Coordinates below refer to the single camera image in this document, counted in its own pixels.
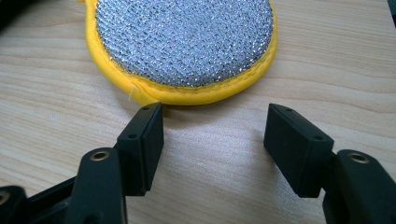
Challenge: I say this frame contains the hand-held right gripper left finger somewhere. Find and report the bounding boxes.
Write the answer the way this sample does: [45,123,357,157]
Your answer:
[64,102,165,224]

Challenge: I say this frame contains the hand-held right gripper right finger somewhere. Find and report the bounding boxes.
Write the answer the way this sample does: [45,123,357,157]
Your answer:
[262,103,396,224]

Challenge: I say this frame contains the yellow silver scouring pad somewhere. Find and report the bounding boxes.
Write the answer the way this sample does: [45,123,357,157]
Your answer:
[77,0,278,106]

